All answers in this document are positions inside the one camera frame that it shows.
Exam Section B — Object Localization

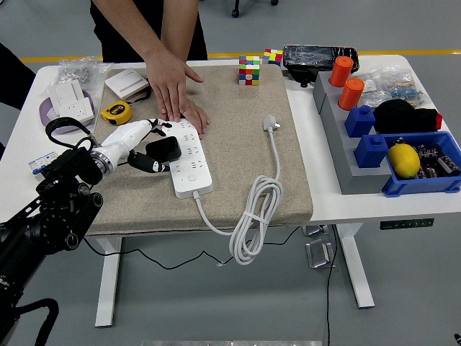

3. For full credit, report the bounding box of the person's right hand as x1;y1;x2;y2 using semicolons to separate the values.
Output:
145;50;205;123

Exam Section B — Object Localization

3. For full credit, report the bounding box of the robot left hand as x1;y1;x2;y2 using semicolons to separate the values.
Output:
100;117;174;174

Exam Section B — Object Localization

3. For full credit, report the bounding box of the person's left hand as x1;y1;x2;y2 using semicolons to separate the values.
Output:
158;99;211;136

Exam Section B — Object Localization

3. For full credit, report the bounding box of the black plug with cord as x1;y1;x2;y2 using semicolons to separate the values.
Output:
81;136;302;270

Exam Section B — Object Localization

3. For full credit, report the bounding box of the white power strip with cord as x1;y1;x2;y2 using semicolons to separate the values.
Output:
161;113;285;266

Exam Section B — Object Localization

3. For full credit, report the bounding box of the grey-brown mat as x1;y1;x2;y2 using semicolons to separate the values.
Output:
86;63;314;237

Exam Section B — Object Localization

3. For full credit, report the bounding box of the white socket panel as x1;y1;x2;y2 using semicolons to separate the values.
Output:
58;97;96;123

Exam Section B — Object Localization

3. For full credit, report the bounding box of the person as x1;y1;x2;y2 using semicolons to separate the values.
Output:
0;42;37;111
89;0;209;64

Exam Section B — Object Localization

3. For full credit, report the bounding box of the large colourful puzzle cube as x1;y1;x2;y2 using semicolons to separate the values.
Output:
238;55;261;87

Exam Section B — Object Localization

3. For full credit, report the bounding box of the clear bag of screws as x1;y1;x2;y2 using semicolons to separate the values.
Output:
57;56;113;91

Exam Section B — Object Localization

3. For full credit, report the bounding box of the purple dish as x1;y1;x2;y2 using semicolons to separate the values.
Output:
38;89;97;136

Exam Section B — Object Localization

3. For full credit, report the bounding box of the white blue circuit breaker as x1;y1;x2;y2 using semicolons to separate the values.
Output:
27;151;58;177

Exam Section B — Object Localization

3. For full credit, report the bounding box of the small colourful puzzle cube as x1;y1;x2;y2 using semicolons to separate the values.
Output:
261;48;285;68

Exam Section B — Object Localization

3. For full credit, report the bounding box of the black office chair base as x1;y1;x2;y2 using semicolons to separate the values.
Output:
230;0;280;19

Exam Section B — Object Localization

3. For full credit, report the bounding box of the black case in plastic wrap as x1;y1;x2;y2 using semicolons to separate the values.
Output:
282;43;360;88

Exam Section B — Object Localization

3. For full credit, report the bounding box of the black table control panel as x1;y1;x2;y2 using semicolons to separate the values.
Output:
379;217;435;231

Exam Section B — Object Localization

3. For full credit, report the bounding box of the white table leg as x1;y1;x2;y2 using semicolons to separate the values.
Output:
333;222;376;310
94;236;123;329

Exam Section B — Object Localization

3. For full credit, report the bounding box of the grey stepped block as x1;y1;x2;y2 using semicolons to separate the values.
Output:
312;70;394;196

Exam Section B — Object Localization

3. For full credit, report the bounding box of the orange cylinder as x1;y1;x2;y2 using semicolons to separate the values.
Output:
328;56;355;89
337;77;366;112

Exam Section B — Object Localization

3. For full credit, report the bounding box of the blue plastic bin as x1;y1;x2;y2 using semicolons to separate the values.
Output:
381;130;461;198

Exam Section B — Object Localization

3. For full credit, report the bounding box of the blue block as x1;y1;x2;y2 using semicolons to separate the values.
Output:
344;105;377;139
353;133;390;169

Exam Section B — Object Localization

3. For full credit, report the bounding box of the dark maroon capacitor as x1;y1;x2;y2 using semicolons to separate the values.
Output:
416;143;447;162
416;161;444;180
437;154;461;178

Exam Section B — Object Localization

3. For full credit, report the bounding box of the clear bag of components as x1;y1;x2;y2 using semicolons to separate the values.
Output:
358;66;415;107

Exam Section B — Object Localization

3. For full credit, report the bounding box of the yellow lemon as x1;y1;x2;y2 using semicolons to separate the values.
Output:
387;143;421;180

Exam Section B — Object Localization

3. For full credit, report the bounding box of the black cloth with red patch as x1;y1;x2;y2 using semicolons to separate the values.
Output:
372;98;444;136

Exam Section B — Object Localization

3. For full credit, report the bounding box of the clear bag of blue resistors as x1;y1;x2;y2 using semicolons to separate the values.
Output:
388;77;431;109

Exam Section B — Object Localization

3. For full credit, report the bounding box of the white wall switch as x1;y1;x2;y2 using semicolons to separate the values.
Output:
104;68;150;100

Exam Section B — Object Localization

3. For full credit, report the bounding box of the white switch panel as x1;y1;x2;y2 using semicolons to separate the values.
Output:
48;79;86;113

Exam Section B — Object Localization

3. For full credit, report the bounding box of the black hanging cable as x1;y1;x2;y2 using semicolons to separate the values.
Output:
324;223;339;346

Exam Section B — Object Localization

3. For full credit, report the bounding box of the silver metal bracket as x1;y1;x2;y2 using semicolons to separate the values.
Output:
302;224;329;238
305;237;336;270

